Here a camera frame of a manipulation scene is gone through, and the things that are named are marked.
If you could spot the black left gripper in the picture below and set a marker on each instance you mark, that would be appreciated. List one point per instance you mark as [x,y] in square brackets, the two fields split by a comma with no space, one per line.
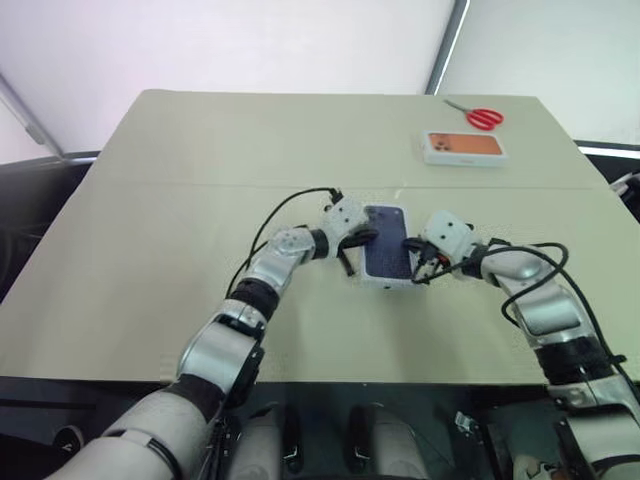
[351,241]

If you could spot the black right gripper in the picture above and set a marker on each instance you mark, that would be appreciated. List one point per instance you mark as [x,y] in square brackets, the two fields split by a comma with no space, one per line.
[437,264]

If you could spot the dark blue smartphone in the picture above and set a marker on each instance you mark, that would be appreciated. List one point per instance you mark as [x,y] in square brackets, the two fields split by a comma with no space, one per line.
[387,250]

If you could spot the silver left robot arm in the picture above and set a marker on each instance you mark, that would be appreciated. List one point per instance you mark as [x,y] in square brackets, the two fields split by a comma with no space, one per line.
[280,255]

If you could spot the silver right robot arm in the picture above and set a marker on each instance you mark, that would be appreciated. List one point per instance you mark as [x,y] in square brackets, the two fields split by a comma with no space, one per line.
[520,270]

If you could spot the white open phone box base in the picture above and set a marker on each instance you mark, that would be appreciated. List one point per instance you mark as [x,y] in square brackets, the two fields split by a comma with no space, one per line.
[380,285]

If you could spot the white box with orange phone print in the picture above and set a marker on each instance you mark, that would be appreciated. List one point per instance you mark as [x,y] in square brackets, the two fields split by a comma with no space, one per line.
[465,145]

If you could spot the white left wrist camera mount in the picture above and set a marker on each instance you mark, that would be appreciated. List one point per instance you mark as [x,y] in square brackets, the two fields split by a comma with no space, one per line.
[345,215]

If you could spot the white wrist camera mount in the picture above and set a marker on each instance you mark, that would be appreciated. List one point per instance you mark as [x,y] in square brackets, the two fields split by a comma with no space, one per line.
[445,232]
[345,215]

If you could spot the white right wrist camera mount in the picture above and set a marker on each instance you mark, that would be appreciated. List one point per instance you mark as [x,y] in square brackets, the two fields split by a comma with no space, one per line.
[445,232]

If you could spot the dark frame strip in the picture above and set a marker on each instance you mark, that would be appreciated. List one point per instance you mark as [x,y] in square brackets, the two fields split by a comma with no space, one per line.
[447,45]

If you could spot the grey metal frame pole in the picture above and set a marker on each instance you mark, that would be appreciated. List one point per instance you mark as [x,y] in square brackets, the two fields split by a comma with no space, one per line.
[30,125]

